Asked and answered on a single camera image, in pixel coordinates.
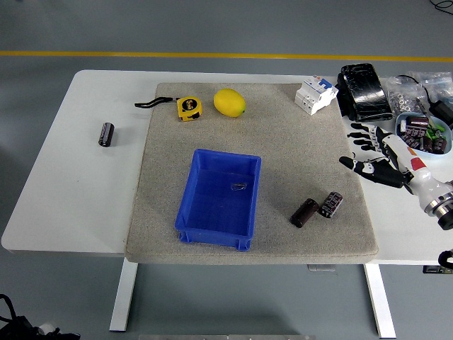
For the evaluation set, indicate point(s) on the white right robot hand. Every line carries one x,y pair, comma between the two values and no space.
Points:
400,156

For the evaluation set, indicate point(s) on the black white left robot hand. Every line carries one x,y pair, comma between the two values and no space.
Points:
53,333

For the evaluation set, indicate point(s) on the dark brown cylindrical battery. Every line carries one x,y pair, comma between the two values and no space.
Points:
417,123
440,145
106,134
331,204
304,213
412,137

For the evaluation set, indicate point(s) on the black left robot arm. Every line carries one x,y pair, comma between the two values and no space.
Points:
14,326

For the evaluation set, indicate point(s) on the blue plastic box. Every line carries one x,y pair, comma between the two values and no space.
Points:
212,212

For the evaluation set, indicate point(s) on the light blue bowl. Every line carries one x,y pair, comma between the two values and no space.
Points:
448,131

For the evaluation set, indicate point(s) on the clear bag of metal nuts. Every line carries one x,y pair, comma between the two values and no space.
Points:
401,99

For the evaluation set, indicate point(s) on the black wrapped device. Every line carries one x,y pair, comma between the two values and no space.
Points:
366,93

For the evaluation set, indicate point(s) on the white table leg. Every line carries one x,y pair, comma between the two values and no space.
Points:
380,301
122,301

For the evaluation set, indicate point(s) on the clear plastic bag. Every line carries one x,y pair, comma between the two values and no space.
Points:
439,83

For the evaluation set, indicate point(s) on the white blue circuit breaker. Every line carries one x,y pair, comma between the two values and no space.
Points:
315,95

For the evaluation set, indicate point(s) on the grey-brown felt mat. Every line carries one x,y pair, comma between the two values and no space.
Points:
283,141

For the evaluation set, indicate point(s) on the black table control panel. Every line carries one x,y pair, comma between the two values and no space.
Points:
437,269

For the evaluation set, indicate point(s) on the small clear plastic clip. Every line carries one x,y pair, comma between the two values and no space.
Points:
239,186

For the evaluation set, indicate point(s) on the yellow lemon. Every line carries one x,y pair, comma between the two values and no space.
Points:
229,102

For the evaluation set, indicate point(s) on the yellow tape measure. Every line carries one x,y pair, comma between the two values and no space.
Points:
189,108

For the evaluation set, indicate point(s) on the grey under-table bracket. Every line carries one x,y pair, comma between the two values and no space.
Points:
321,267

